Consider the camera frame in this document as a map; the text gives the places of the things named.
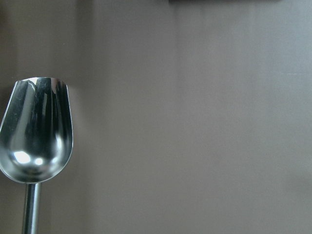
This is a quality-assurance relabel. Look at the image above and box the steel ice scoop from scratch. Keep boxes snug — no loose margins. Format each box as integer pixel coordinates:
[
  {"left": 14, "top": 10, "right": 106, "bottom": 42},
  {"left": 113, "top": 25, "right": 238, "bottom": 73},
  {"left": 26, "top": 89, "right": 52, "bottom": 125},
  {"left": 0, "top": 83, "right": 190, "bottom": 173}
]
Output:
[{"left": 0, "top": 77, "right": 73, "bottom": 234}]

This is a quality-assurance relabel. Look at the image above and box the black box on table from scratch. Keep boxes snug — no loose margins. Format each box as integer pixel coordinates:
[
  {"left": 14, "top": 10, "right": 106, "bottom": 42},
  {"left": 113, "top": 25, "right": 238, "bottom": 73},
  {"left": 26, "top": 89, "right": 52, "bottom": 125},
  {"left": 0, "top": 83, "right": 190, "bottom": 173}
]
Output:
[{"left": 168, "top": 0, "right": 281, "bottom": 4}]

